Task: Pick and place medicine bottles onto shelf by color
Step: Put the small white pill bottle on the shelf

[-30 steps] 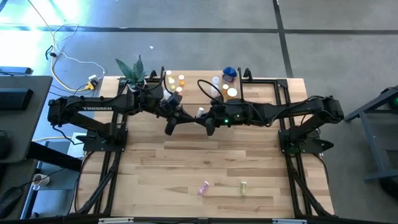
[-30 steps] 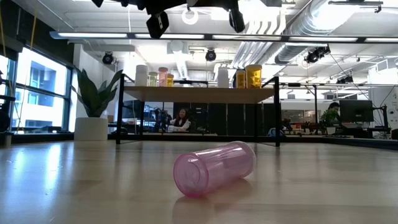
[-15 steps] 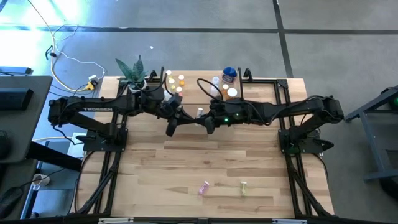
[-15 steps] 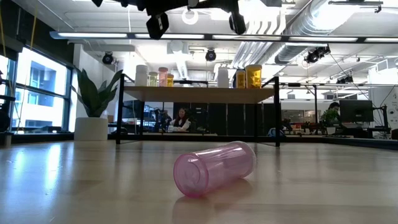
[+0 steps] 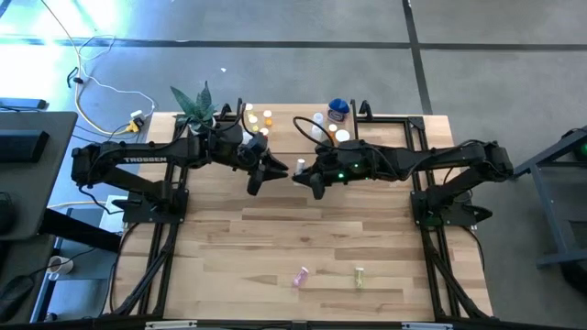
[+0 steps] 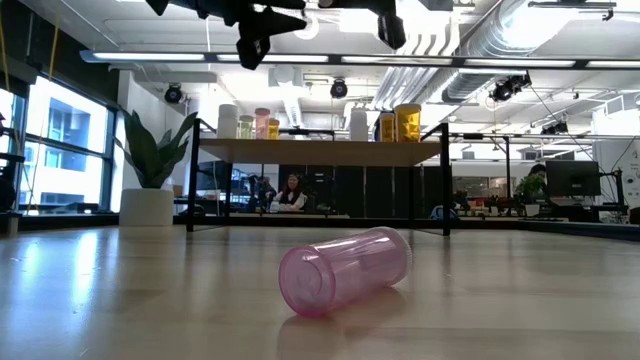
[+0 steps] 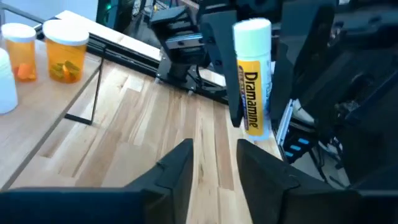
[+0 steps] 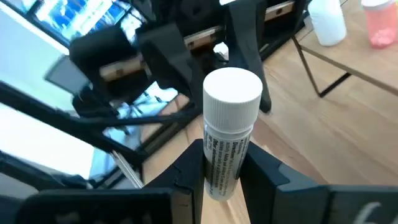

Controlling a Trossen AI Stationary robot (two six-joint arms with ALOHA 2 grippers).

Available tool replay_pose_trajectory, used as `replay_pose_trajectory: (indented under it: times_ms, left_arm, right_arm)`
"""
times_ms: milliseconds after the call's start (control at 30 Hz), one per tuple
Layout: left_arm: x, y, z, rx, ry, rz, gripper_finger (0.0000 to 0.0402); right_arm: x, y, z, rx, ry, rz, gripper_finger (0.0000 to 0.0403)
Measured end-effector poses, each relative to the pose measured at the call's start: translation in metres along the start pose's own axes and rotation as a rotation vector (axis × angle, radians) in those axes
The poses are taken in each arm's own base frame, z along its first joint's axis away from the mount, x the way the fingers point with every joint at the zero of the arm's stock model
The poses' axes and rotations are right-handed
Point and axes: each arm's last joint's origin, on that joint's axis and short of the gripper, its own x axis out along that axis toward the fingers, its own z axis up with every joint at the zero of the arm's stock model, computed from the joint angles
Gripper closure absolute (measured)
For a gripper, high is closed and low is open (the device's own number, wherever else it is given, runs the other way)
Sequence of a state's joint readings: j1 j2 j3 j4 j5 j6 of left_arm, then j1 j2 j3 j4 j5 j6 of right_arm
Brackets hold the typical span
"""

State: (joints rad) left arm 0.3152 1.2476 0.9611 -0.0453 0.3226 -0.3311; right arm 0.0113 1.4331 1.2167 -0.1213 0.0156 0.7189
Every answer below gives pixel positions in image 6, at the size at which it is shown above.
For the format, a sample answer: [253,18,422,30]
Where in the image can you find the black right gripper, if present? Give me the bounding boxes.
[318,0,399,17]

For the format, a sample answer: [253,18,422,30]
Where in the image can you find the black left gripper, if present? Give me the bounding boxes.
[209,0,307,41]

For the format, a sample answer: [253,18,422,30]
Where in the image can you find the small pink bottle white cap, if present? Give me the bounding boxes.
[253,107,272,141]

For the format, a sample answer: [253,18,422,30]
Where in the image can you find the small green-yellow bottle white cap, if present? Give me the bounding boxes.
[237,114,255,141]

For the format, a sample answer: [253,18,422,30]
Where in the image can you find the opaque white bottle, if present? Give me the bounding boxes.
[216,103,240,141]

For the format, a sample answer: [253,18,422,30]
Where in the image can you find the large orange bottle white cap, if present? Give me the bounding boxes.
[393,103,422,144]

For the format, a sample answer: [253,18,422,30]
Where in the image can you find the pink translucent pill bottle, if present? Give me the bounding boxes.
[277,226,414,320]

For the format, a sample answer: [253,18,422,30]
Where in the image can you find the black ceiling spotlight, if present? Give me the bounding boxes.
[329,77,350,100]
[163,82,184,105]
[540,119,569,136]
[488,73,533,103]

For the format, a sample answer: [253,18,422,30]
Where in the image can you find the dark room divider panels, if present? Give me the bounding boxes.
[277,164,454,220]

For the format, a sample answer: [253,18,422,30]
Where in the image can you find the potted snake plant white pot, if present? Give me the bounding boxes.
[113,108,199,227]

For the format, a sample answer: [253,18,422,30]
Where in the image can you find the large office window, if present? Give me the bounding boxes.
[0,74,119,216]

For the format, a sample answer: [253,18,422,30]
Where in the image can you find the small green potted plant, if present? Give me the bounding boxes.
[516,174,549,217]

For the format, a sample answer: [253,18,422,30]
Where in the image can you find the black computer monitor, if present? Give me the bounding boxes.
[544,159,603,198]

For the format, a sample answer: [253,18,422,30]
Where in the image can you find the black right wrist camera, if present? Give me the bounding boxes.
[377,13,407,50]

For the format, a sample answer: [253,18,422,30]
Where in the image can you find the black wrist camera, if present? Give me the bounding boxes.
[235,35,272,71]
[377,13,407,50]

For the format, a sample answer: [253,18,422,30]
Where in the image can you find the white ring lamp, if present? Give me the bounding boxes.
[294,14,321,42]

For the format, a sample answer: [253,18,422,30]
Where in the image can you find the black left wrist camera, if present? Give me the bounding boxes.
[235,35,272,71]

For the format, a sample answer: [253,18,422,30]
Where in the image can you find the black aluminium rig frame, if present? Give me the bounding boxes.
[0,48,640,242]

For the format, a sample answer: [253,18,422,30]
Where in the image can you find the silver ventilation duct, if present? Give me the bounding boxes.
[441,0,556,105]

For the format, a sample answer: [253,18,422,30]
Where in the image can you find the wooden shelf black metal frame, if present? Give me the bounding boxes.
[185,117,453,238]

